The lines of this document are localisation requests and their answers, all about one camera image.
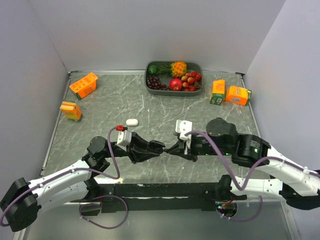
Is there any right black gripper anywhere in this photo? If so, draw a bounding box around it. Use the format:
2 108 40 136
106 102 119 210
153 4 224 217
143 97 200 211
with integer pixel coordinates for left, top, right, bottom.
169 131 232 161

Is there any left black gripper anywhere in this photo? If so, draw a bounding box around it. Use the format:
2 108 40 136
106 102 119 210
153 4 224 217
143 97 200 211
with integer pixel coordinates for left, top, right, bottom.
102 132 160 164

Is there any black earbud charging case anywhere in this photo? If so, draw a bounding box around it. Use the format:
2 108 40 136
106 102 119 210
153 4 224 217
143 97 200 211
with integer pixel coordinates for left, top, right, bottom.
147 140 166 155

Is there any white earbud charging case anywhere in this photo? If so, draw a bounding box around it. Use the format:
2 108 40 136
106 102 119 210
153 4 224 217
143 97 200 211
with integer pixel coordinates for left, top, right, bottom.
125 118 139 127

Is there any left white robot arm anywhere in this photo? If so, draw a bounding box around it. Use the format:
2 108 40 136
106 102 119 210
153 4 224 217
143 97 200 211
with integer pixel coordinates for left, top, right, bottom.
0 130 165 232

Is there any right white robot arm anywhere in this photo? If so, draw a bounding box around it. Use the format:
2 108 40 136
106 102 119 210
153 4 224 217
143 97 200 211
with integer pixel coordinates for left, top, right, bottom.
165 117 320 210

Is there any red apple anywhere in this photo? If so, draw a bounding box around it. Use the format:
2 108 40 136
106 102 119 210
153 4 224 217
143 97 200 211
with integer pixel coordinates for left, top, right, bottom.
169 78 183 91

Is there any dark grape bunch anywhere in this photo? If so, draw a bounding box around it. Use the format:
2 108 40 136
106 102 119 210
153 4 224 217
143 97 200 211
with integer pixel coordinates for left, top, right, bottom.
146 75 170 91

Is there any red lychee bunch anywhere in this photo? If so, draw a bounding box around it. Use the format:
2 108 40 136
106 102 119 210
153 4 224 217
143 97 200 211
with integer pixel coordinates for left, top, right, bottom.
181 71 202 92

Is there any yellow orange carton left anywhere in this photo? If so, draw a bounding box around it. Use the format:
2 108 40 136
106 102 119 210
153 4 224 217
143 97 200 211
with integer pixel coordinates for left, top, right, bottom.
60 101 83 122

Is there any green yellow carton right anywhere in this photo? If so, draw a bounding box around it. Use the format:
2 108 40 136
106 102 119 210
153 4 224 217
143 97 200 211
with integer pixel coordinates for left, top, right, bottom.
209 79 226 106

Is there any green lime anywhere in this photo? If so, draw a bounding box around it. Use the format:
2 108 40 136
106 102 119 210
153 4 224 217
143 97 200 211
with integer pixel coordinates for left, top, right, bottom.
147 65 158 75

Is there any orange juice carton far left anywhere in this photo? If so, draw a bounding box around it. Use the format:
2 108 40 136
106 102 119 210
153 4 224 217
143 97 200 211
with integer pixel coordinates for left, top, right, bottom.
69 72 98 100

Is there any orange pineapple toy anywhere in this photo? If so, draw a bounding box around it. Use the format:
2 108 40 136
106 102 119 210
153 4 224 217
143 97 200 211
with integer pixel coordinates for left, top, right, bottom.
157 61 187 78

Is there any orange carton far right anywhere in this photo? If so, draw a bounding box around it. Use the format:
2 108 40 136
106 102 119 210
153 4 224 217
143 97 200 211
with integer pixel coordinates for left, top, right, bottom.
224 85 252 106

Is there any grey fruit tray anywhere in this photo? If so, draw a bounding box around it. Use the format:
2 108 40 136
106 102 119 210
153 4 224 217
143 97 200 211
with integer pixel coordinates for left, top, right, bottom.
144 61 203 97

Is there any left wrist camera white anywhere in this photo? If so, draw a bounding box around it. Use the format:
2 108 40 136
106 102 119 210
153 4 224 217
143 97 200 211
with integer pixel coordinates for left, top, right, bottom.
115 125 132 148

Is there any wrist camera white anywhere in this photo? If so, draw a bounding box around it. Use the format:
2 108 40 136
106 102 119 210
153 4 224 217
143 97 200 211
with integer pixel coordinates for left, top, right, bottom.
115 125 132 148
174 119 193 155

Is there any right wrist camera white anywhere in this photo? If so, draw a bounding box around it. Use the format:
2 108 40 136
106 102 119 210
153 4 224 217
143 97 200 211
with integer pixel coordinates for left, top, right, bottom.
174 119 193 155

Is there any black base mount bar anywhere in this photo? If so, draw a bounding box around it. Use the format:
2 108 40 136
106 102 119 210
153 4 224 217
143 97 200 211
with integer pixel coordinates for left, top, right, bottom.
75 182 247 213

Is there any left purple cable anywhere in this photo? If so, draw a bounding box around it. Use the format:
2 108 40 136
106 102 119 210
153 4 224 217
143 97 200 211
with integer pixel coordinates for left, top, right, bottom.
0 126 130 230

